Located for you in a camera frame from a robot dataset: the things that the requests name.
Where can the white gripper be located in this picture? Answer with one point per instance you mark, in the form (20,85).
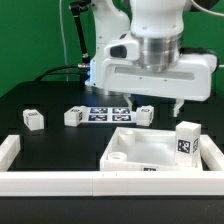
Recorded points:
(189,78)

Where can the white square tabletop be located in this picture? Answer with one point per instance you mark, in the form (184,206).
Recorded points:
(134,149)

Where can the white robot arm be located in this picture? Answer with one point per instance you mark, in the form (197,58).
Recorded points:
(141,54)

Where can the fiducial marker sheet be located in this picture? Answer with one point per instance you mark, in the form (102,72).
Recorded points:
(109,115)

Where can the white U-shaped obstacle fence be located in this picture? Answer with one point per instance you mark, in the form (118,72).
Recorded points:
(96,183)

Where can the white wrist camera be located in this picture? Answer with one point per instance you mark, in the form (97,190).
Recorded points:
(124,47)

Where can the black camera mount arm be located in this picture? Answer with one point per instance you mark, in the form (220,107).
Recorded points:
(77,8)

